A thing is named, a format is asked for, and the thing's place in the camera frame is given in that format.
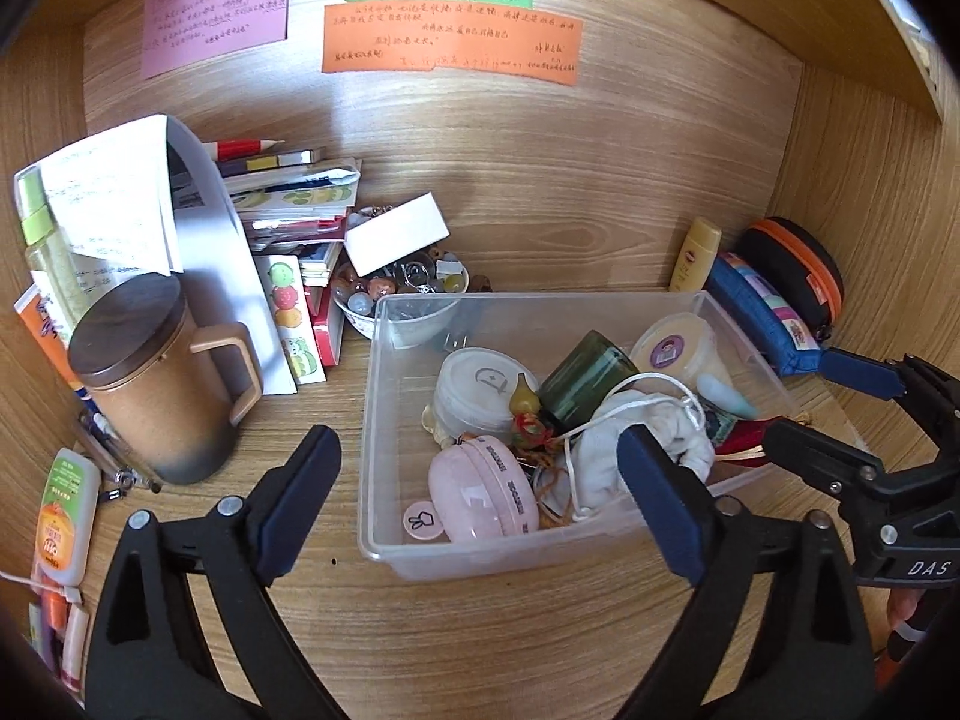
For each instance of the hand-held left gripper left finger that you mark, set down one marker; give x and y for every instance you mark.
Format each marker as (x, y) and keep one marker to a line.
(300, 499)

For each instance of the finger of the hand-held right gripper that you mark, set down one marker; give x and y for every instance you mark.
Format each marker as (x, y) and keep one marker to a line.
(862, 373)
(810, 451)

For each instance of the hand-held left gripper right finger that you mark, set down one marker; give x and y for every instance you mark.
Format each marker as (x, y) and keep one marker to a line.
(660, 499)

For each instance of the clear plastic storage box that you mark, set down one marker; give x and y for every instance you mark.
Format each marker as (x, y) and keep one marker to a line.
(390, 427)

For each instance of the pink round case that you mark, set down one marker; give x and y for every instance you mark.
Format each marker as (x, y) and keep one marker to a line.
(480, 487)

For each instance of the wooden desktop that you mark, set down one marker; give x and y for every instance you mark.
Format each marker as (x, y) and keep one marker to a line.
(487, 630)

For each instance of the person's right hand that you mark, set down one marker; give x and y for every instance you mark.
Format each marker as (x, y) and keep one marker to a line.
(900, 605)

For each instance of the red gold ornament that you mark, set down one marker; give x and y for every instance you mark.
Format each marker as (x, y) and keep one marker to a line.
(750, 439)

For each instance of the mint plastic piece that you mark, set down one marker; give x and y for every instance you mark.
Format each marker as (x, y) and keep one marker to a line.
(724, 396)

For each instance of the black orange zip case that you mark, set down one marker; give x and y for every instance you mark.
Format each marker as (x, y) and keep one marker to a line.
(795, 270)

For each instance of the blue patchwork pencil pouch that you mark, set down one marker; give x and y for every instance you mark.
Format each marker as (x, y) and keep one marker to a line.
(757, 307)

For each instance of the dark green glass jar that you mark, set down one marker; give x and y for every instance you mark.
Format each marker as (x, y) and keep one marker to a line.
(585, 382)

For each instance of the cream plastic tub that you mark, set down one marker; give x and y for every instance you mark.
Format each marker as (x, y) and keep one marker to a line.
(675, 349)

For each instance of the yellow gourd charm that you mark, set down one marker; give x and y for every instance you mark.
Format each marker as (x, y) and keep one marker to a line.
(525, 397)

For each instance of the brown ceramic lidded mug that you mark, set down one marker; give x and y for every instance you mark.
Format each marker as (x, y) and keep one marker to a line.
(157, 405)

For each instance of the bundle of pens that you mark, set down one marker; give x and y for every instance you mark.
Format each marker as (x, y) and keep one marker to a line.
(112, 457)

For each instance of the bowl of beads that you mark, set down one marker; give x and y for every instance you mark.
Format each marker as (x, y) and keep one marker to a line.
(360, 307)

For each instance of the yellow sunscreen bottle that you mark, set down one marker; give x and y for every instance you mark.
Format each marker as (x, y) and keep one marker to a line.
(696, 255)

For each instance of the clear round lidded container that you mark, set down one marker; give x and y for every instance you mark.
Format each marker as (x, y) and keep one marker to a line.
(480, 390)

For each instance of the white bottle orange label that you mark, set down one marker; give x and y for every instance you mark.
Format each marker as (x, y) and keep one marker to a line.
(67, 510)

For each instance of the orange marker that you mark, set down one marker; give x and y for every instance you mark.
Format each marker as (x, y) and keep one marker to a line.
(54, 604)

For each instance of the white tube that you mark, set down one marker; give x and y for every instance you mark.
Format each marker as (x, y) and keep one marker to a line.
(75, 645)

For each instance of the small white box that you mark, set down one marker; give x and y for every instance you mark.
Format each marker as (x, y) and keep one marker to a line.
(397, 232)

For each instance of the stack of books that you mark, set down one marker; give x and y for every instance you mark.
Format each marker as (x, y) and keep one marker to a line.
(300, 195)

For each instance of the orange tube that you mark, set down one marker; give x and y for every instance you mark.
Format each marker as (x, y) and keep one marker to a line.
(45, 330)

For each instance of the yellow-green spray bottle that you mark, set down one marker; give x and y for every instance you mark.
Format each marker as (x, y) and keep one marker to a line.
(52, 255)

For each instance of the red and white marker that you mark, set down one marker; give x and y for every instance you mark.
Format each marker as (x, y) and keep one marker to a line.
(240, 148)

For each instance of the white handwritten paper sheet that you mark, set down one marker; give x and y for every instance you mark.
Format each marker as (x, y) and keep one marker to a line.
(105, 195)

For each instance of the orange paper note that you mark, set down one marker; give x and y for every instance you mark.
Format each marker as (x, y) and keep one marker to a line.
(450, 45)

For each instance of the pink paper note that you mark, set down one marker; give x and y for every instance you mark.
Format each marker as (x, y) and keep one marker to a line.
(217, 15)

